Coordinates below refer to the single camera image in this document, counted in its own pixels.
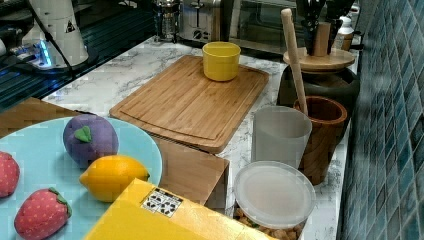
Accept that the silver two-slot toaster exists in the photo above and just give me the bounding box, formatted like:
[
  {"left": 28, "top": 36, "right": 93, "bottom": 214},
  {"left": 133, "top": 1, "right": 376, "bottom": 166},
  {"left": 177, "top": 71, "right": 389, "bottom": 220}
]
[{"left": 178, "top": 0, "right": 222, "bottom": 43}]

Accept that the yellow cardboard box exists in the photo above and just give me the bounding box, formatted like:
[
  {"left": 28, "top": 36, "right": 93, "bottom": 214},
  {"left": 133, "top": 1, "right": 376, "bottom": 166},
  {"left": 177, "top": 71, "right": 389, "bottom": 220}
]
[{"left": 84, "top": 179, "right": 275, "bottom": 240}]

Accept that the bamboo cutting board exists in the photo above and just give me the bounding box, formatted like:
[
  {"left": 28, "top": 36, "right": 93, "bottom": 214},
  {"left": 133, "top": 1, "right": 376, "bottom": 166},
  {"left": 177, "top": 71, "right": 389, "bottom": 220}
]
[{"left": 110, "top": 55, "right": 269, "bottom": 154}]

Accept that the stainless toaster oven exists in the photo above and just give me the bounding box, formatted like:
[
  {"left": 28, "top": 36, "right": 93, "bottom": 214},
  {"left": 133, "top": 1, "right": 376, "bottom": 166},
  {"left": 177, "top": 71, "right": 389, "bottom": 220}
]
[{"left": 229, "top": 0, "right": 305, "bottom": 54}]

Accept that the purple toy plum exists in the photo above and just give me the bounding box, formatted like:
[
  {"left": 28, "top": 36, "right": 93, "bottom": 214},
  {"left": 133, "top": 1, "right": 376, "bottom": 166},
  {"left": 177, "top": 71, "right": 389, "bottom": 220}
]
[{"left": 63, "top": 114, "right": 119, "bottom": 168}]

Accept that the wooden rolling pin stick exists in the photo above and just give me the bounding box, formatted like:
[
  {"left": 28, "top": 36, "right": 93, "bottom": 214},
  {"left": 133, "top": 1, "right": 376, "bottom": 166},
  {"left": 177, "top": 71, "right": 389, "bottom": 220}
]
[{"left": 281, "top": 8, "right": 308, "bottom": 115}]

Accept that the black cable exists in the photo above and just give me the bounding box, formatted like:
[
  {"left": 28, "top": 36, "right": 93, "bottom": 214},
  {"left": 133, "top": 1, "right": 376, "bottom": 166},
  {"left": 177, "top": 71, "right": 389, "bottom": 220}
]
[{"left": 24, "top": 0, "right": 76, "bottom": 81}]

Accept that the frosted plastic cup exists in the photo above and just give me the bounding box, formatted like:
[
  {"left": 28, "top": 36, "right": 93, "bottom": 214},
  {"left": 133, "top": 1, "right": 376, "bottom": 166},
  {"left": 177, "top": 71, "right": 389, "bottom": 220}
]
[{"left": 251, "top": 106, "right": 312, "bottom": 168}]

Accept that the yellow mug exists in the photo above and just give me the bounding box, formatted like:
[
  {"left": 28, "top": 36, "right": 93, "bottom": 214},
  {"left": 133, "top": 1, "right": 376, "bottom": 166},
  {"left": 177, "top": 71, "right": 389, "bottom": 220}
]
[{"left": 202, "top": 41, "right": 241, "bottom": 81}]

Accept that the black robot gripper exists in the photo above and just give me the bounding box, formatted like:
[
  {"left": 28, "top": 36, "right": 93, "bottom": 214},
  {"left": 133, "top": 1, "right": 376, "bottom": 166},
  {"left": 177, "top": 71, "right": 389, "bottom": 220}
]
[{"left": 296, "top": 0, "right": 355, "bottom": 55}]

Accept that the plastic container with clear lid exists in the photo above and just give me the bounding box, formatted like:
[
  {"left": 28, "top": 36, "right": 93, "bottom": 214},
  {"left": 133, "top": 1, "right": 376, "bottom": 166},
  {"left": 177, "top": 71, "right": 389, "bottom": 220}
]
[{"left": 233, "top": 161, "right": 316, "bottom": 240}]

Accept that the wooden utensil holder cup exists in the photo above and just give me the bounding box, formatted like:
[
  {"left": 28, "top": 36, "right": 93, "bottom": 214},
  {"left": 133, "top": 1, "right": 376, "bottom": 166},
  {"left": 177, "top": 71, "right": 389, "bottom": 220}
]
[{"left": 298, "top": 96, "right": 348, "bottom": 185}]

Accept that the yellow toy lemon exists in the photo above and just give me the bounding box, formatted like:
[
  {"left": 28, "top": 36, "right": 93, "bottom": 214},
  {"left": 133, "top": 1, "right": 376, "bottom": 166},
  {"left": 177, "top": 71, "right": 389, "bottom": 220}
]
[{"left": 79, "top": 155, "right": 150, "bottom": 202}]

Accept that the dark round tea container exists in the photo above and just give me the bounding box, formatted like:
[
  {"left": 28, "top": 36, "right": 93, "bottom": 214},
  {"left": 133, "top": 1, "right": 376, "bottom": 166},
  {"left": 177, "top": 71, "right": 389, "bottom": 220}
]
[{"left": 276, "top": 66, "right": 360, "bottom": 115}]

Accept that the red toy strawberry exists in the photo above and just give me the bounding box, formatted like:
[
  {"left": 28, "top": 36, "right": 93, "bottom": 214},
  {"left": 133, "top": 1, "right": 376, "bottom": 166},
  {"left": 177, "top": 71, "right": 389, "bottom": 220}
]
[
  {"left": 0, "top": 152, "right": 20, "bottom": 198},
  {"left": 14, "top": 187, "right": 72, "bottom": 240}
]

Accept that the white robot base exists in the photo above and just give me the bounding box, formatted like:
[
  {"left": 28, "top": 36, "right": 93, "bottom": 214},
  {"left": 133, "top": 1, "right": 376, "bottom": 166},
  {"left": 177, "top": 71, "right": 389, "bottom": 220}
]
[{"left": 11, "top": 0, "right": 98, "bottom": 74}]

